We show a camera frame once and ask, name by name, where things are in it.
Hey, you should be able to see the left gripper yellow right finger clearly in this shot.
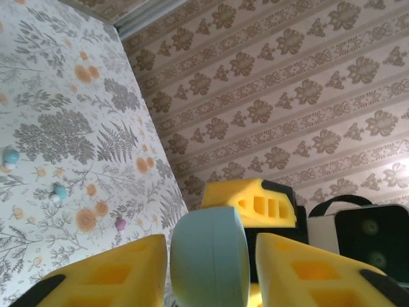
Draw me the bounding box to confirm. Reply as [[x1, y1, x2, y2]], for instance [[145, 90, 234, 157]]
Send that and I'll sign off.
[[255, 232, 409, 307]]

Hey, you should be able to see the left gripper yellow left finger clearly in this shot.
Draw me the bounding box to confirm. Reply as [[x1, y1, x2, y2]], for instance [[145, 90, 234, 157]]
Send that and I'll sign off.
[[9, 233, 167, 307]]

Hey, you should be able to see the blue earbud charging case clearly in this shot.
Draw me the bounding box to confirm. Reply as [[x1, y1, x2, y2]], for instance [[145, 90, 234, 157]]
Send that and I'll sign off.
[[169, 206, 252, 307]]

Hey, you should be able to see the blue wireless earbud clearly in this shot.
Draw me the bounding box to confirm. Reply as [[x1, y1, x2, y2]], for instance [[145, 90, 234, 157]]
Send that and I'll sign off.
[[49, 184, 68, 202], [1, 148, 20, 173]]

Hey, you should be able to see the floral patterned table cover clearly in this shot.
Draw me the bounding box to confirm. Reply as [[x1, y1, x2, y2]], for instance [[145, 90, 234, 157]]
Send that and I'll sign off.
[[0, 0, 192, 307]]

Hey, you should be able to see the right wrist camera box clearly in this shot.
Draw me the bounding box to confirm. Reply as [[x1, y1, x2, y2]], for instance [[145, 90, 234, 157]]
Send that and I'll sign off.
[[308, 194, 409, 287]]

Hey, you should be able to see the right aluminium frame post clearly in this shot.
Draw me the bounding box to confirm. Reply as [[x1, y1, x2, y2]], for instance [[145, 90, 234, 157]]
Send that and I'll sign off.
[[113, 0, 181, 36]]

